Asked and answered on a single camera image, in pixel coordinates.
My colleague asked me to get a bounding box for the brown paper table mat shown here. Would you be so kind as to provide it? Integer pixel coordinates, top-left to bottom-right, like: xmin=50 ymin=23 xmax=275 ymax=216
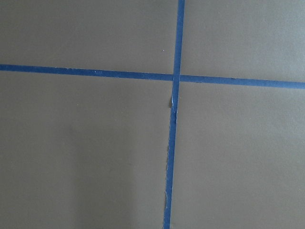
xmin=0 ymin=0 xmax=305 ymax=229

